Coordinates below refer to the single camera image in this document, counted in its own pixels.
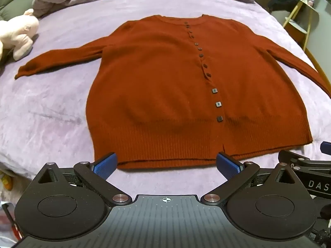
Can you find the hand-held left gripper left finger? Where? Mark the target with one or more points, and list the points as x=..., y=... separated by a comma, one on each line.
x=104, y=164

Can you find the pink plush pig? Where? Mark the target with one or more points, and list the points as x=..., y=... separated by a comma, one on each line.
x=22, y=35

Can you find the red knit cardigan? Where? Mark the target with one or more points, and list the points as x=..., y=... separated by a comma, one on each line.
x=165, y=82

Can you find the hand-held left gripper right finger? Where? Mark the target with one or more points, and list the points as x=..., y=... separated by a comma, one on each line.
x=228, y=165

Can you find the dark cloth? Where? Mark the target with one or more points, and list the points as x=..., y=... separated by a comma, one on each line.
x=281, y=1

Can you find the colourful printed object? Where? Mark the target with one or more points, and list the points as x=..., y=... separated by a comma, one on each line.
x=5, y=180

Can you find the yellow metal shelf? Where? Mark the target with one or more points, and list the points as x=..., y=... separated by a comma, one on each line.
x=306, y=18

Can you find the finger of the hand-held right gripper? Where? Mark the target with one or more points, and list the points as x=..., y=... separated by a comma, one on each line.
x=326, y=148
x=302, y=159

